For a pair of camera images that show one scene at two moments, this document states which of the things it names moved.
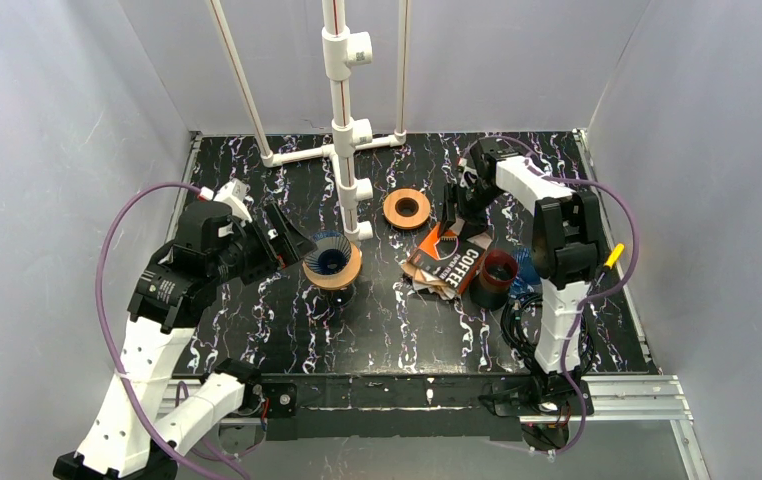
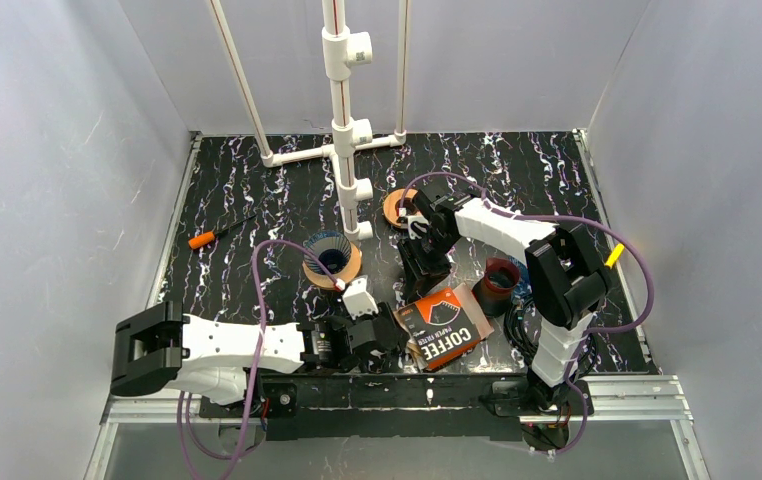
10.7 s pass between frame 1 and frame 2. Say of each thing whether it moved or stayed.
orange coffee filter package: moved
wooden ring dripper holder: stayed
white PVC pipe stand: stayed
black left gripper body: moved
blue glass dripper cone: stayed
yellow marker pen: stayed
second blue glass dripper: stayed
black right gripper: moved
